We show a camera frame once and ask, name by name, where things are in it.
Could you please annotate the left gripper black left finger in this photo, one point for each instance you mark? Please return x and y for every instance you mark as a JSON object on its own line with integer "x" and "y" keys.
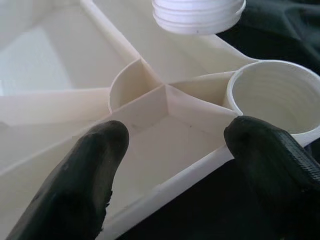
{"x": 72, "y": 185}

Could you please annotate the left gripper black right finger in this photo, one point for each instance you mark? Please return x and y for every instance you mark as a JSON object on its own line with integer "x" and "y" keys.
{"x": 275, "y": 180}

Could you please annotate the white plastic children table top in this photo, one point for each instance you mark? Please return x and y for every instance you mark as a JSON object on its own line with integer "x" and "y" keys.
{"x": 175, "y": 140}

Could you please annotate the white plastic table leg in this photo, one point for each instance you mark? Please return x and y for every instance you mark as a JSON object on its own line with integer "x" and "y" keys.
{"x": 197, "y": 17}

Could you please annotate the black plastic table cover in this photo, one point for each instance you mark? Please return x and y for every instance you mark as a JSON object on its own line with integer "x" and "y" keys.
{"x": 225, "y": 205}

